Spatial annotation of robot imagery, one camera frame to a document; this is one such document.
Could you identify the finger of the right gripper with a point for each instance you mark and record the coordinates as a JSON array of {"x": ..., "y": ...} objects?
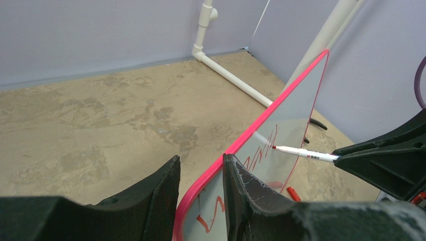
[
  {"x": 397, "y": 169},
  {"x": 413, "y": 128}
]

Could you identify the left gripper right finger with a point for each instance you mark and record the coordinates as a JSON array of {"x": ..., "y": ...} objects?
[{"x": 254, "y": 211}]

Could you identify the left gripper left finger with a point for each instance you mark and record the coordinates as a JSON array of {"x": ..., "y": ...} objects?
[{"x": 144, "y": 211}]

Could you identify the red marker cap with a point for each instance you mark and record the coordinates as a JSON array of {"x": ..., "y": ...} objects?
[{"x": 293, "y": 194}]

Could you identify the pink framed whiteboard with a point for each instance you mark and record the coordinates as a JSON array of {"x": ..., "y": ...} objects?
[{"x": 201, "y": 212}]

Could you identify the white red marker pen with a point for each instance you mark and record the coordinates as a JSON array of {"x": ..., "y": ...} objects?
[{"x": 307, "y": 153}]

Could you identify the black handled pliers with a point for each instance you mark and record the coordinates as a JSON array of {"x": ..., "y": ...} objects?
[{"x": 316, "y": 125}]

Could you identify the white pvc pipe frame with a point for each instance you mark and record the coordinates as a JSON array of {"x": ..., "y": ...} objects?
[{"x": 290, "y": 34}]

